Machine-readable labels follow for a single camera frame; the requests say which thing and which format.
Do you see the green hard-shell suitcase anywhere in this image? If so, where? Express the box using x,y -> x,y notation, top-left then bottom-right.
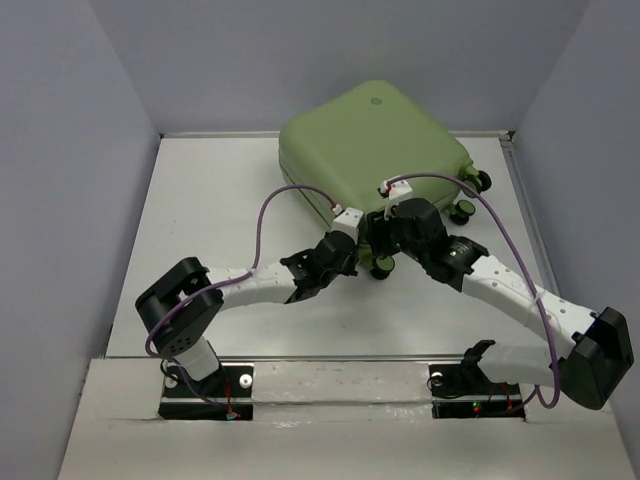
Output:
277,79 -> 493,281

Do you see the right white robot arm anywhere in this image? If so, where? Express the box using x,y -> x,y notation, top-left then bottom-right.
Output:
365,198 -> 634,410

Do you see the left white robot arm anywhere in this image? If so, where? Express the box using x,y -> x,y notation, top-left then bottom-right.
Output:
135,230 -> 358,395

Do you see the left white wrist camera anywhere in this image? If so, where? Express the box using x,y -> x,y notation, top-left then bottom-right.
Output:
330,204 -> 364,243

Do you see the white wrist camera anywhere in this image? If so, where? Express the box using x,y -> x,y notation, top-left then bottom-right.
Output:
330,204 -> 364,243
378,179 -> 413,217

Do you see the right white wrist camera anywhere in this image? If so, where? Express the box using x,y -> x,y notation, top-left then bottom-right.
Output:
378,179 -> 413,217

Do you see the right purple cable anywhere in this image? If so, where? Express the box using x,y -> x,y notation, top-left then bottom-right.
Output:
384,172 -> 561,409

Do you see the purple cable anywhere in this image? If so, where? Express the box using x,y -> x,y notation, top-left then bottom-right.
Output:
384,172 -> 561,409
144,185 -> 344,359

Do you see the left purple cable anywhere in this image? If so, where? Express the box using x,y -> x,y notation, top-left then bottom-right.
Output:
144,185 -> 344,359

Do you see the metal table edge rail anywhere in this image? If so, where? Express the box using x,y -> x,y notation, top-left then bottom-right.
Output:
500,131 -> 562,297

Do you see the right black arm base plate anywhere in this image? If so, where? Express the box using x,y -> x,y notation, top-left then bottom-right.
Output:
427,363 -> 526,420

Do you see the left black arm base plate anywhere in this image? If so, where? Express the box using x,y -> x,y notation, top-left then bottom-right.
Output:
157,361 -> 254,422

